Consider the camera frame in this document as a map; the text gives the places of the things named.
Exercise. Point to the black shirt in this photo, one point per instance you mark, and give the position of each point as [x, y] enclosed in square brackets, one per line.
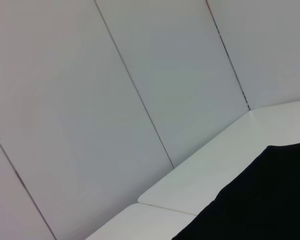
[252, 200]

